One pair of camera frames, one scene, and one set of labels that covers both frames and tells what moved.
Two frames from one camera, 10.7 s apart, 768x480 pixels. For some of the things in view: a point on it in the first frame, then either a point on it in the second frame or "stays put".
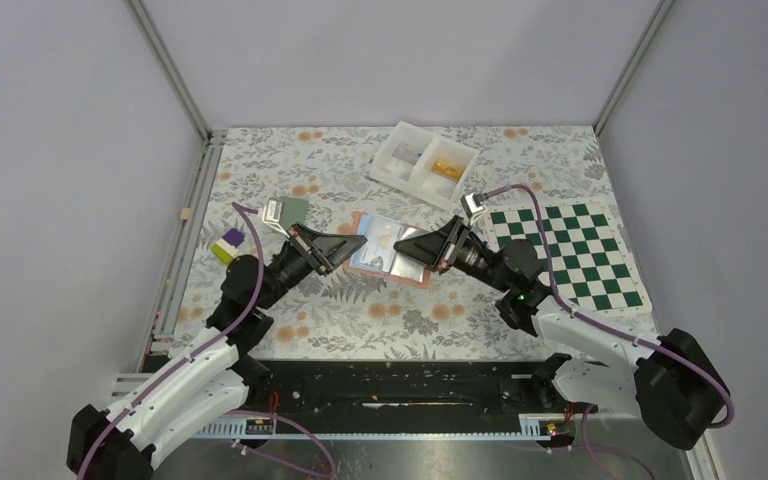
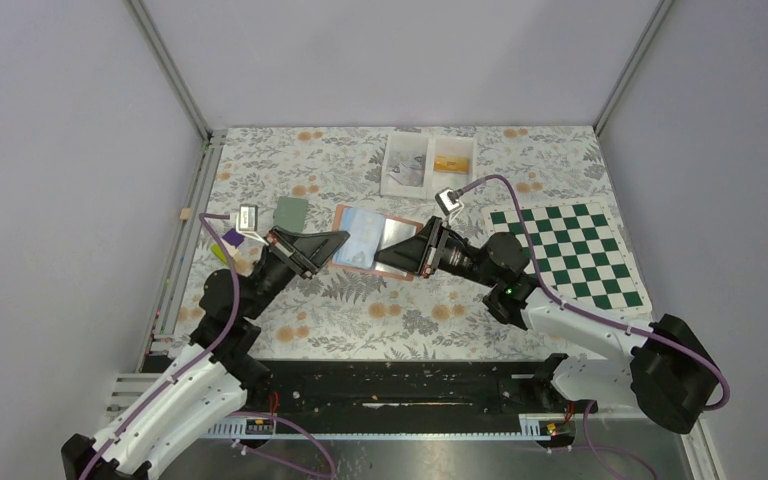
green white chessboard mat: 591,267 stays put
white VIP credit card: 378,252 to 410,173
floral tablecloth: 348,317 stays put
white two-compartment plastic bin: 425,165 stays put
